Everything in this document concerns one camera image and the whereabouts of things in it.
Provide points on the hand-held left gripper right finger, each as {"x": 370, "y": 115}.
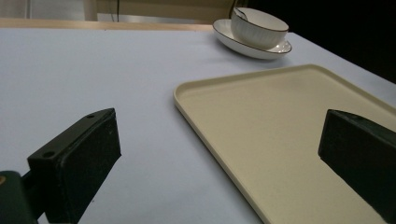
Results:
{"x": 361, "y": 149}

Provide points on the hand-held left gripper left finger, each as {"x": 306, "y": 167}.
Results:
{"x": 77, "y": 161}

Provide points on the cream plastic tray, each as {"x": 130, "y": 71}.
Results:
{"x": 280, "y": 130}

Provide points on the white saucer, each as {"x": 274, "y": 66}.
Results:
{"x": 249, "y": 48}

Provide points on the white ribbed cup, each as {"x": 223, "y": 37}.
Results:
{"x": 258, "y": 28}

